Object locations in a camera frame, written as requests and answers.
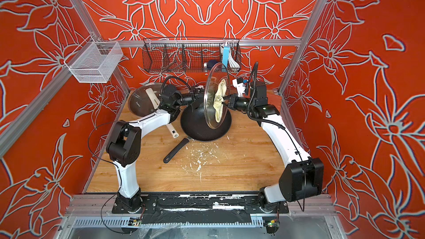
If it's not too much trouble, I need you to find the black frying pan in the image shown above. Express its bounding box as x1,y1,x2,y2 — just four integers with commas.
163,99,232,163

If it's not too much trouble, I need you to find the light blue bottle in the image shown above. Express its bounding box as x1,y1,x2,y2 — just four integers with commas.
221,45,230,67

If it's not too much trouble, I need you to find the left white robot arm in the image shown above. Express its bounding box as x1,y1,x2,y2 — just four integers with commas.
106,84,204,213

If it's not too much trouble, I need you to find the yellow cleaning cloth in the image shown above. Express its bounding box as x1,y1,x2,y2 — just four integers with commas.
213,79,227,123

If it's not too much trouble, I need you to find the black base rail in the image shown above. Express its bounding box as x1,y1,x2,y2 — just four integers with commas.
111,191,289,227

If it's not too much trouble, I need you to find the glass pot lid black knob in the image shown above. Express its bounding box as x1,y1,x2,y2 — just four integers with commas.
204,63,230,129

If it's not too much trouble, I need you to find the clear plastic bin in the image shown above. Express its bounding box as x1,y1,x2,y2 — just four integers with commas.
66,42,123,84

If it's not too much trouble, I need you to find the glass lid white handle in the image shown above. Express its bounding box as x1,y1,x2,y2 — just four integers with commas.
128,83,162,117

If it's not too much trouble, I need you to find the black wire basket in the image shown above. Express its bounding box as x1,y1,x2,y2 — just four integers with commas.
142,37,242,73

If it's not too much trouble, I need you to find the pan with white handle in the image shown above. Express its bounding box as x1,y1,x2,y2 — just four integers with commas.
129,103,179,138

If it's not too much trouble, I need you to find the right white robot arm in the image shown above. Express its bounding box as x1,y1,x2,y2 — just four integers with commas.
226,84,324,211

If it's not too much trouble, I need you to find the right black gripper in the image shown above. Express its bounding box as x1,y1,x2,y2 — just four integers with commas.
219,94,257,114

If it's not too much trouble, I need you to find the white cable bundle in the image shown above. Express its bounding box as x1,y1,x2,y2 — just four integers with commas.
227,49,240,72

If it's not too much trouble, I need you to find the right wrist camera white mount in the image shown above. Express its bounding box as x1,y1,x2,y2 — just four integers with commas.
232,77,247,97

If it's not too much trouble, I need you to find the dark blue round object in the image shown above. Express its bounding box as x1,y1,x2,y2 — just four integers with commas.
204,59,220,72

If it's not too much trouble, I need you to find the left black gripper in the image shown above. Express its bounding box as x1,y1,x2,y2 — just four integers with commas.
173,88,214,112

